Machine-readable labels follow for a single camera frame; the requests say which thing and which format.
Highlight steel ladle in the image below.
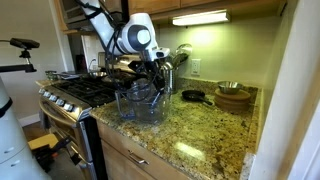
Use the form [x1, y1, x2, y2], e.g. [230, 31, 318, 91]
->
[179, 43, 194, 56]

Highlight narrow perforated steel utensil holder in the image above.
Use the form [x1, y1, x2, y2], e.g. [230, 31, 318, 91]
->
[162, 64, 178, 94]

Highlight metal drawer handle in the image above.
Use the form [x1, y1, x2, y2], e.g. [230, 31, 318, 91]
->
[128, 150, 150, 165]

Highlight small steel bowl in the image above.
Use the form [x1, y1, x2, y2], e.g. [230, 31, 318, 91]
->
[217, 80, 244, 95]

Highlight dark coffee maker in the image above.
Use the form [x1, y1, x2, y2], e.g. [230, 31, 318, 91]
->
[75, 54, 88, 74]

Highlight black camera on stand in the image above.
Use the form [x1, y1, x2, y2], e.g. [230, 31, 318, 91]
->
[0, 37, 41, 74]

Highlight black floor tool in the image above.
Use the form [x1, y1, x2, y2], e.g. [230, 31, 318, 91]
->
[34, 136, 83, 168]

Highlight clear food processor bowl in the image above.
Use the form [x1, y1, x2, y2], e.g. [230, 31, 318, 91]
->
[114, 79, 173, 125]

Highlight white wall outlet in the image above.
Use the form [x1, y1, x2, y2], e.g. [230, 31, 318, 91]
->
[190, 58, 202, 76]

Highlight under-cabinet light strip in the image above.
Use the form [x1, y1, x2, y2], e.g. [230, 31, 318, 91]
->
[171, 9, 231, 27]

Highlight yellow block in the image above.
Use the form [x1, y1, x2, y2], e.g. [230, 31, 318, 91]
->
[27, 133, 59, 151]

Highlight range hood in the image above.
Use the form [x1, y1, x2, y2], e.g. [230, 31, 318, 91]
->
[59, 0, 129, 34]

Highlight black slotted utensil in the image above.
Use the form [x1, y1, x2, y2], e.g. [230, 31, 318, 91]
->
[170, 53, 190, 70]

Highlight steel frying pan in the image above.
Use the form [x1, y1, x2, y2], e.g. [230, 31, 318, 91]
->
[81, 70, 108, 80]

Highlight wooden upper cabinet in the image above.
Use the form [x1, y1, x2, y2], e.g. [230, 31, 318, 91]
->
[128, 0, 288, 18]

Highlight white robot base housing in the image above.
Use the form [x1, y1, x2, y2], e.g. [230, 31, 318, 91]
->
[0, 78, 51, 180]

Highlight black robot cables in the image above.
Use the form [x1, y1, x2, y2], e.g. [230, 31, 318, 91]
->
[103, 18, 161, 101]

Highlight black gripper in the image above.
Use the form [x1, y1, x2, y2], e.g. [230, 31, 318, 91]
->
[139, 59, 168, 98]

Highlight steel blade with dark hub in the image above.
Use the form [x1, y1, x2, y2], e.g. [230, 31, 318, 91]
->
[149, 93, 163, 110]

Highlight stainless steel gas stove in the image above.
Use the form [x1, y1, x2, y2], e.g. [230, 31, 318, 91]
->
[36, 51, 141, 180]

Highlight small black skillet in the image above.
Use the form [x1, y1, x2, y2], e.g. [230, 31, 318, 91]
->
[181, 89, 214, 106]

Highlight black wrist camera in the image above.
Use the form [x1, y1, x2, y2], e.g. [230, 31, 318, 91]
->
[128, 59, 149, 73]

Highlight base cabinet with drawers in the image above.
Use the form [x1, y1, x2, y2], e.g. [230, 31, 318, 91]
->
[96, 118, 194, 180]

